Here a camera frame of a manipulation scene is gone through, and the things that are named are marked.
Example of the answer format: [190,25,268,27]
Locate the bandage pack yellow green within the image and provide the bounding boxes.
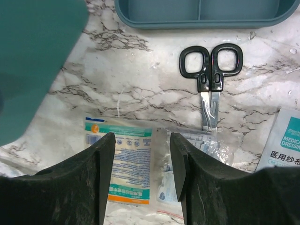
[85,117,153,205]

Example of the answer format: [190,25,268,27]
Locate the small teal white sachet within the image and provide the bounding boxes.
[256,108,300,171]

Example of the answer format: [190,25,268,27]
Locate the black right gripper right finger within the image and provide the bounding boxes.
[170,132,300,225]

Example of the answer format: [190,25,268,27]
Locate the black handled scissors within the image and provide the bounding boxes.
[179,43,243,133]

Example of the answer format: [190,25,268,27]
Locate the teal medicine box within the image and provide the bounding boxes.
[0,0,89,145]

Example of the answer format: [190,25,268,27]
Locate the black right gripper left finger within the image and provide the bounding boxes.
[0,133,115,225]

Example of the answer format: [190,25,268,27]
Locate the dark teal divided tray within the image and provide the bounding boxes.
[114,0,300,30]

